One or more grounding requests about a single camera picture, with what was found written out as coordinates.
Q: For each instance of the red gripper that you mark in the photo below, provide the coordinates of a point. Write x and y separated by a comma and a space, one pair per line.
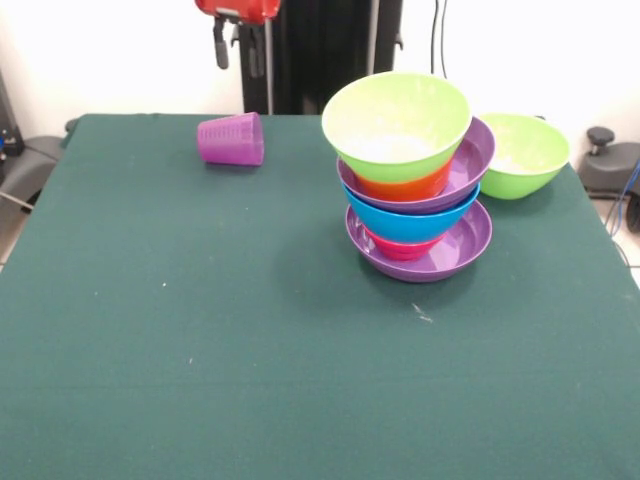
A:
240, 7

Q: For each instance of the purple plastic cup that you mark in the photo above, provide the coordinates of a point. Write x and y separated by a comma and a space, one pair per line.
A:
232, 140

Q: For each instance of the green plastic bowl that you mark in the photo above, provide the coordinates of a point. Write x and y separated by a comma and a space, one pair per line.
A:
530, 155
395, 115

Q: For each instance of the orange ribbed plastic bowl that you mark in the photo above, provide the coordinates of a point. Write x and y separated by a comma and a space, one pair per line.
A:
405, 189

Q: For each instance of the deep blue plastic bowl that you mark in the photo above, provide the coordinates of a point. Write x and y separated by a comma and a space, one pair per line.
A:
400, 225

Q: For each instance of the small pink plastic bowl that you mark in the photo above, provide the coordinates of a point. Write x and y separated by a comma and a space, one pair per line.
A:
400, 248

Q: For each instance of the purple plastic bowl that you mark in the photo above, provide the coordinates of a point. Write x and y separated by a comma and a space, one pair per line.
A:
460, 250
470, 160

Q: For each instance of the grey stand foot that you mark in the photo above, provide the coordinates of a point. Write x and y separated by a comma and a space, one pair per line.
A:
30, 165

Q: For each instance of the black equipment box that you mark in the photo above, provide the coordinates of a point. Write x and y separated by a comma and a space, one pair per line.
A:
7, 120

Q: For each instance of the dark green tablecloth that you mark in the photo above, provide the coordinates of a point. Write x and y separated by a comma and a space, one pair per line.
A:
250, 425

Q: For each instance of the black stand foot with knob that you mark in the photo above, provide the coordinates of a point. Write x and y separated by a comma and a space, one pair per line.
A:
610, 165

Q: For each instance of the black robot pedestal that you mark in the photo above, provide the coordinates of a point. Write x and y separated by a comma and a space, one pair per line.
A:
325, 50

